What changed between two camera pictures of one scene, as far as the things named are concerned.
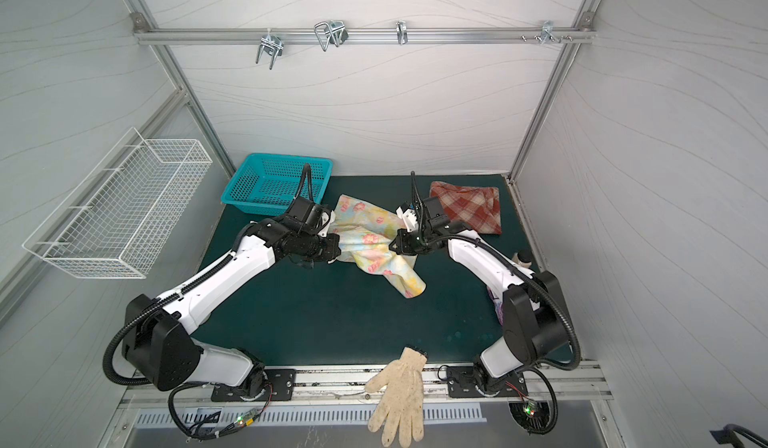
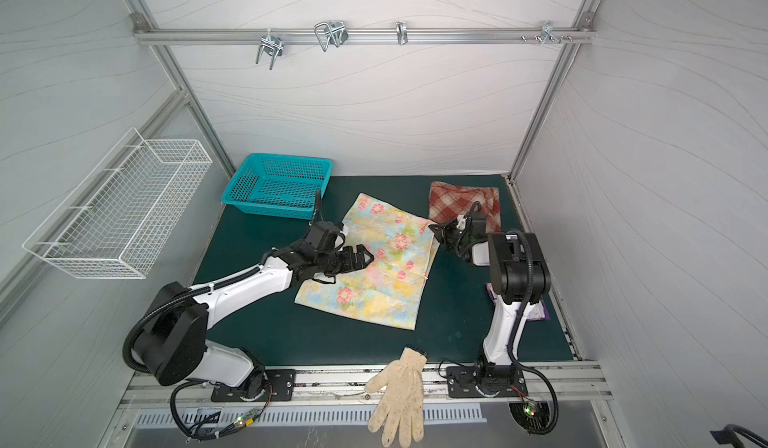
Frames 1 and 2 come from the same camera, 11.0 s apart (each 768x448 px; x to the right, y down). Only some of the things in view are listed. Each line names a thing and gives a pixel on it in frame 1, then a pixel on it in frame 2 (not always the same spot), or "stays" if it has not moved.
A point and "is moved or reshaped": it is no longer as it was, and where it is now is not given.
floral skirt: (365, 234) is moved or reshaped
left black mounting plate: (279, 385) stays
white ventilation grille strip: (429, 414) stays
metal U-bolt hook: (271, 42) stays
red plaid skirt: (477, 207) stays
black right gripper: (402, 243) to (450, 235)
